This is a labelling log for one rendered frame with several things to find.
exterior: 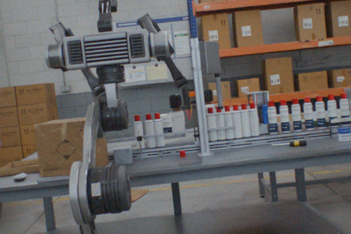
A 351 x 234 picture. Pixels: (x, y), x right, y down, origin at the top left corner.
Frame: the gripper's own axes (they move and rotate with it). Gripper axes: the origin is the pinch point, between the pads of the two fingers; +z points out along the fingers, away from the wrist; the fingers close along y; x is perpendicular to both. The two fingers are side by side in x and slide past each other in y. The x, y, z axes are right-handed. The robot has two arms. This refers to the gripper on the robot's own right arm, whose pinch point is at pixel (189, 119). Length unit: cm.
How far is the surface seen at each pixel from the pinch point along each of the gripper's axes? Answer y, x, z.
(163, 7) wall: -8, -438, -137
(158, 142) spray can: 20.7, 9.0, 10.9
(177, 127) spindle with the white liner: 7.1, -17.6, 5.7
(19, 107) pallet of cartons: 189, -298, -10
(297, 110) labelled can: -65, 9, 1
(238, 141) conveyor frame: -27.3, 10.9, 15.4
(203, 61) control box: -9.5, 23.2, -34.4
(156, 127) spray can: 20.6, 8.9, 1.4
